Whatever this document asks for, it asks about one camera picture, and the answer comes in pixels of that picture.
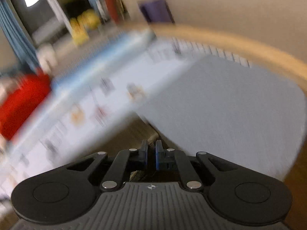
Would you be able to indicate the wooden bed frame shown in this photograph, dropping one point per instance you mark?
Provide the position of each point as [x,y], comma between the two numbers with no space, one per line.
[215,38]

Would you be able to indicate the white seal plush toy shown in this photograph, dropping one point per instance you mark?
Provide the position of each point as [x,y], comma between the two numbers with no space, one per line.
[48,58]

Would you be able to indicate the red folded blanket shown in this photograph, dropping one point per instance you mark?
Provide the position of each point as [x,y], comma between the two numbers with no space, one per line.
[21,100]

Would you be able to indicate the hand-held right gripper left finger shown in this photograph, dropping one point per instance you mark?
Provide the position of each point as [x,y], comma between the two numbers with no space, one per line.
[144,154]

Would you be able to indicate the light blue blanket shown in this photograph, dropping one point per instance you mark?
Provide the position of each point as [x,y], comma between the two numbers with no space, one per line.
[96,62]

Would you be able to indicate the dark red cushion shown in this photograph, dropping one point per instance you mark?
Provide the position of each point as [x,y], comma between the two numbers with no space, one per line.
[112,7]

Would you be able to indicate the yellow bear plush toy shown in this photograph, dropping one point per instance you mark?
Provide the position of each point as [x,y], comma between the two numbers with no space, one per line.
[91,19]

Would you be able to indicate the white framed window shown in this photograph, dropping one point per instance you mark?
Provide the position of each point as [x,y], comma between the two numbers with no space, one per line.
[43,12]

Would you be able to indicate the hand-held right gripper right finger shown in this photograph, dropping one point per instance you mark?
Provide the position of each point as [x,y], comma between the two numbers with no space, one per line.
[158,154]

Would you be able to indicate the yellow duck plush toy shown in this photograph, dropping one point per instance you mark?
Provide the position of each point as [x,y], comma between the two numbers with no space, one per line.
[79,32]

